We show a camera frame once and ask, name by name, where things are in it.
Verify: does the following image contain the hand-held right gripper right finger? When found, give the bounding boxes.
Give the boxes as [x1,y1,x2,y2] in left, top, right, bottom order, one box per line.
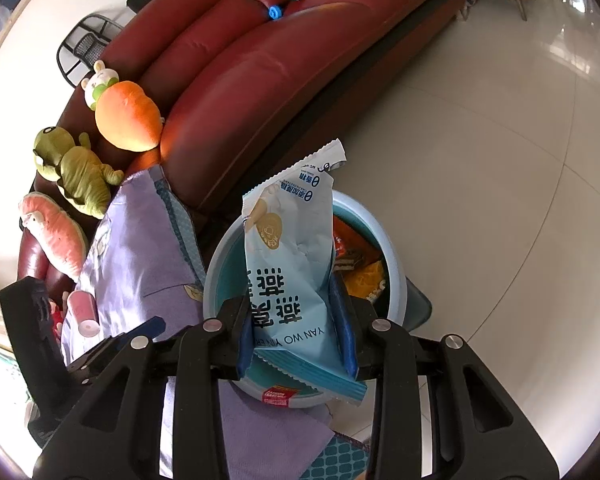
[330,275,561,480]

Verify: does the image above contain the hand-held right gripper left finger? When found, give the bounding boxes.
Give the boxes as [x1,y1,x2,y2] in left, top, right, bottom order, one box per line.
[32,296,253,480]

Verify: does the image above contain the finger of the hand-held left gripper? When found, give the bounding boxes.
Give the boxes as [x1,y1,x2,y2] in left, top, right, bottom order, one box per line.
[67,316,166,386]

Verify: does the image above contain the light blue snack packet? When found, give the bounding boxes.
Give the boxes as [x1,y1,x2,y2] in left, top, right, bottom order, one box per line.
[241,138,368,403]

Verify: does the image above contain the light blue bin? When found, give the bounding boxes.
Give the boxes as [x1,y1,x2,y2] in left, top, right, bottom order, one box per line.
[202,191,431,408]

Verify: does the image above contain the yellow snack packet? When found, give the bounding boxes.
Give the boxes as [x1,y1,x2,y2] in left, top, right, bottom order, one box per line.
[342,260,386,303]

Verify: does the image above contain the pink paper cup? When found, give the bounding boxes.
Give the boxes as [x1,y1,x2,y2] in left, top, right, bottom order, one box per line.
[67,290,101,337]

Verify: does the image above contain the brown chocolate bar wrapper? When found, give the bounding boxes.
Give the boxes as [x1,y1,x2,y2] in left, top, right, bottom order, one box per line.
[334,255,366,274]

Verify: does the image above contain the orange snack wrapper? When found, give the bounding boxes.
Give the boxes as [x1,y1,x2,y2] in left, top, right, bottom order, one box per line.
[333,217,368,261]

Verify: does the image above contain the purple printed blanket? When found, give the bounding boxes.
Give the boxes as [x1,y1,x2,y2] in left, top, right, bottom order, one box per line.
[60,165,371,480]

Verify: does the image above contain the pink carrot plush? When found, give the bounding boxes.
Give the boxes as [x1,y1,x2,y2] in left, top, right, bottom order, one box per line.
[19,192,90,281]

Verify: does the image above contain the green dinosaur plush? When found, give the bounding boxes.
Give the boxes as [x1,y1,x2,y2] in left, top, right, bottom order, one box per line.
[34,126,126,219]

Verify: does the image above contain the orange carrot plush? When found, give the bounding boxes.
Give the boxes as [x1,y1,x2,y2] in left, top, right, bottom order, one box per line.
[95,80,163,152]

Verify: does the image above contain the white rabbit plush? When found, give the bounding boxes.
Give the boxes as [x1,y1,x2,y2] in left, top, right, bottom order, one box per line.
[81,60,120,111]

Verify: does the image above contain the dark red leather sofa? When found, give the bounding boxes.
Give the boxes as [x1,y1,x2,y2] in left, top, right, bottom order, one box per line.
[17,0,473,306]

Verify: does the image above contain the black mesh back support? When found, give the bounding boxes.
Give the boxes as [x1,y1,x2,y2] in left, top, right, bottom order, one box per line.
[57,14,126,86]

